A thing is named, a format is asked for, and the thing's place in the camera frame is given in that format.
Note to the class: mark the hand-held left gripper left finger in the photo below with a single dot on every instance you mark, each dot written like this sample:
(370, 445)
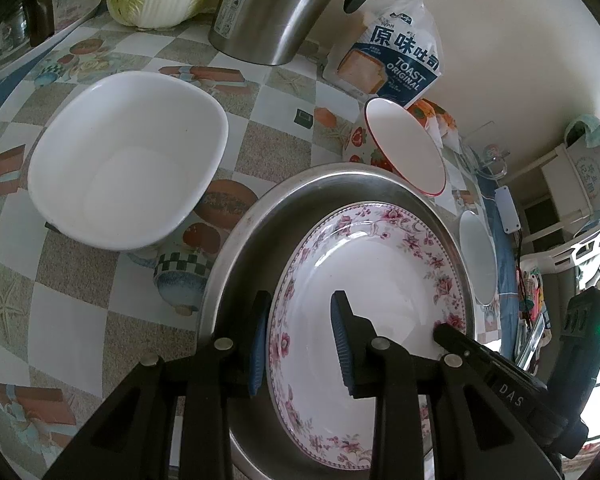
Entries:
(257, 345)

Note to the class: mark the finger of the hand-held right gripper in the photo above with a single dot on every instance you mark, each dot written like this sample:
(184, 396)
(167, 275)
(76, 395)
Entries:
(510, 390)

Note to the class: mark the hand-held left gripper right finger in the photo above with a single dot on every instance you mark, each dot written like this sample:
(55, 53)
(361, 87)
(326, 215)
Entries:
(341, 345)

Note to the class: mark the round floral rim plate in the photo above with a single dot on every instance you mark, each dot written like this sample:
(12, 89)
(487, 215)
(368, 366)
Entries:
(380, 280)

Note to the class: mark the stainless steel basin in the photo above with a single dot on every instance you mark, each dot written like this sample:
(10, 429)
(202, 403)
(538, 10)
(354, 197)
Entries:
(260, 240)

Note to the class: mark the small strawberry print bowl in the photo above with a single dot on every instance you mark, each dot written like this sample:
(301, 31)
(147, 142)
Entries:
(477, 255)

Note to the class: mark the large strawberry print bowl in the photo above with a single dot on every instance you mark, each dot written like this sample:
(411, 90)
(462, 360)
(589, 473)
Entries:
(405, 145)

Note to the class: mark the white plastic chair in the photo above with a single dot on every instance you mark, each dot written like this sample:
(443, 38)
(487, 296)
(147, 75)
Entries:
(570, 255)

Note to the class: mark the pale cloth bag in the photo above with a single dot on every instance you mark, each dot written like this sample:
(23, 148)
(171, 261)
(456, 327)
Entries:
(595, 175)

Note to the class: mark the checkered printed tablecloth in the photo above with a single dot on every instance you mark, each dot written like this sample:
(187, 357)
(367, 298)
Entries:
(80, 300)

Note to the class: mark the white square bowl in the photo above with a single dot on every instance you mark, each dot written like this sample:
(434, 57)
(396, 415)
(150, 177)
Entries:
(130, 170)

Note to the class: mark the orange snack packet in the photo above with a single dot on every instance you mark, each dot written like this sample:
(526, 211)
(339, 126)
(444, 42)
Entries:
(430, 110)
(450, 130)

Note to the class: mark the toast bread bag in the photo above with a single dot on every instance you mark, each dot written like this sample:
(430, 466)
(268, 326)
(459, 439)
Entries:
(390, 60)

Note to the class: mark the stainless steel thermos jug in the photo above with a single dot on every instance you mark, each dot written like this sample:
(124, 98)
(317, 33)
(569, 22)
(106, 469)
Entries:
(270, 15)

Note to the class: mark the white oval tray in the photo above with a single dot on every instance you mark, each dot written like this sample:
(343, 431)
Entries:
(65, 22)

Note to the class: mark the small clear glass cup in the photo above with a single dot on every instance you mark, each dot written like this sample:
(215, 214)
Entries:
(10, 30)

